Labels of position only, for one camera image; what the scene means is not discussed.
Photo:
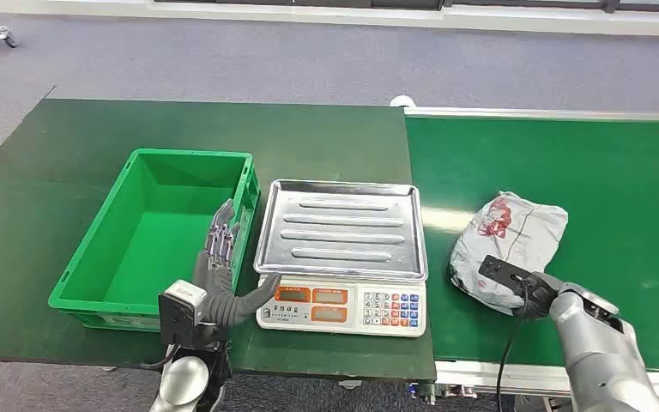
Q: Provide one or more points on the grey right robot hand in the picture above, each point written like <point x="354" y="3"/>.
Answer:
<point x="542" y="293"/>

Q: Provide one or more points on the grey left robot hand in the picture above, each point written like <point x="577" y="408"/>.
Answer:
<point x="221" y="307"/>

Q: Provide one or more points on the grey package with red print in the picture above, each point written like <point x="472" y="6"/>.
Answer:
<point x="511" y="233"/>

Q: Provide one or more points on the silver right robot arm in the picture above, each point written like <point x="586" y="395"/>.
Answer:
<point x="602" y="347"/>

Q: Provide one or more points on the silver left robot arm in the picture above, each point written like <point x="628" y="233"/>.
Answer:
<point x="184" y="381"/>

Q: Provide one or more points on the green conveyor belt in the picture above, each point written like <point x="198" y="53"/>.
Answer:
<point x="619" y="187"/>

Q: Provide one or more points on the green plastic crate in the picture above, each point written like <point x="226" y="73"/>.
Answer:
<point x="153" y="244"/>

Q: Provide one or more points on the white electronic scale body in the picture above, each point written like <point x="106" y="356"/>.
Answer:
<point x="341" y="307"/>

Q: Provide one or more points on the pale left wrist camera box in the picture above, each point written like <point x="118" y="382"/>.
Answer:
<point x="181" y="310"/>

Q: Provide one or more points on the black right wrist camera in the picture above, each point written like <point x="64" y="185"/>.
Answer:
<point x="503" y="271"/>

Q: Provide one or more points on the silver conveyor frame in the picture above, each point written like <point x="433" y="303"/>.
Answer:
<point x="534" y="113"/>

